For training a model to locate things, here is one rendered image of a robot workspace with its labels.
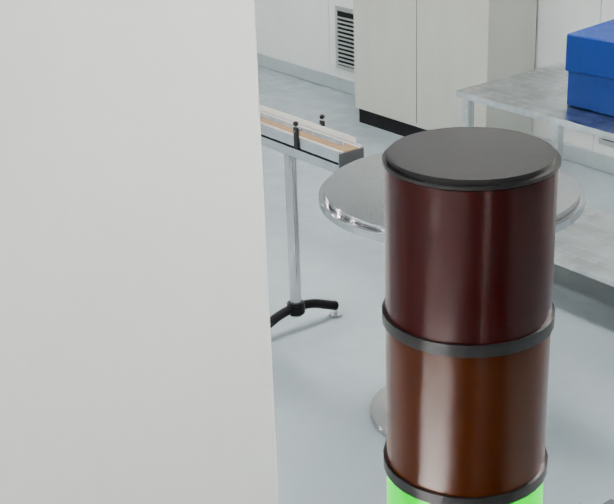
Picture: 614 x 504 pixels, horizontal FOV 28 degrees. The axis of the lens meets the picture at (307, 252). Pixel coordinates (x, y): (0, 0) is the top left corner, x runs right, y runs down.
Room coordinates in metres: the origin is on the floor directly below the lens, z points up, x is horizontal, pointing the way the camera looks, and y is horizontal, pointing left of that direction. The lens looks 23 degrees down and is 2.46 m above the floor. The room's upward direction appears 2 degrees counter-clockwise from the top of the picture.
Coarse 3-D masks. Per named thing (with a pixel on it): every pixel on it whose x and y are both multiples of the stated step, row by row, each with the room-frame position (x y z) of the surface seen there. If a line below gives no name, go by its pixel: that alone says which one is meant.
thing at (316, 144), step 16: (272, 112) 5.07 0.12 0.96; (272, 128) 4.92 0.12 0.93; (288, 128) 4.92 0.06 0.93; (304, 128) 4.79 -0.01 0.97; (320, 128) 4.81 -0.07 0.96; (272, 144) 4.93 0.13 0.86; (288, 144) 4.84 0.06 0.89; (304, 144) 4.75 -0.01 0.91; (320, 144) 4.69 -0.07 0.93; (336, 144) 4.69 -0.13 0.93; (352, 144) 4.68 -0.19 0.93; (304, 160) 4.76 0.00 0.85; (320, 160) 4.67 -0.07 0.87; (336, 160) 4.59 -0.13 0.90; (352, 160) 4.62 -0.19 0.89
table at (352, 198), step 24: (360, 168) 4.40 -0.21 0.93; (336, 192) 4.15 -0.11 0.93; (360, 192) 4.14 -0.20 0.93; (576, 192) 4.07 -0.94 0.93; (336, 216) 3.97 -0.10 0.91; (360, 216) 3.91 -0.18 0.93; (576, 216) 3.93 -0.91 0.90; (384, 240) 3.79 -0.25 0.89; (384, 408) 4.19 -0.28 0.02; (384, 432) 4.02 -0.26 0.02
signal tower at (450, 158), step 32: (448, 128) 0.36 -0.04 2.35; (480, 128) 0.36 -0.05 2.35; (384, 160) 0.33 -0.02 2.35; (416, 160) 0.33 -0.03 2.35; (448, 160) 0.33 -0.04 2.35; (480, 160) 0.33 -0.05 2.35; (512, 160) 0.33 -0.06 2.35; (544, 160) 0.32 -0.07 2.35; (384, 320) 0.33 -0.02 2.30; (448, 352) 0.31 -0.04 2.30; (480, 352) 0.31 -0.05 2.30; (512, 352) 0.31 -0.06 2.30; (384, 448) 0.34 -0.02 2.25
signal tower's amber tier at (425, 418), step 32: (416, 352) 0.32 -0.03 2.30; (544, 352) 0.32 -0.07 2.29; (416, 384) 0.32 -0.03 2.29; (448, 384) 0.31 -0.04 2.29; (480, 384) 0.31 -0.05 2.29; (512, 384) 0.31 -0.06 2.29; (544, 384) 0.32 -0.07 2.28; (416, 416) 0.32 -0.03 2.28; (448, 416) 0.31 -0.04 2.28; (480, 416) 0.31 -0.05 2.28; (512, 416) 0.31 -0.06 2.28; (544, 416) 0.32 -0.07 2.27; (416, 448) 0.32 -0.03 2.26; (448, 448) 0.31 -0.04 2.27; (480, 448) 0.31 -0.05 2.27; (512, 448) 0.31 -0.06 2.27; (544, 448) 0.33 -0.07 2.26; (416, 480) 0.32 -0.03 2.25; (448, 480) 0.31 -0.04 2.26; (480, 480) 0.31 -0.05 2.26; (512, 480) 0.31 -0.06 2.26
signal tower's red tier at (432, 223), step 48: (384, 192) 0.33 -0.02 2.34; (432, 192) 0.31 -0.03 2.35; (480, 192) 0.31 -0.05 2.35; (528, 192) 0.31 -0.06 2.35; (432, 240) 0.31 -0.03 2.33; (480, 240) 0.31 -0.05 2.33; (528, 240) 0.31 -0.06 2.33; (432, 288) 0.31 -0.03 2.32; (480, 288) 0.31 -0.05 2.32; (528, 288) 0.31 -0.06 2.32; (432, 336) 0.31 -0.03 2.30; (480, 336) 0.31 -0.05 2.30
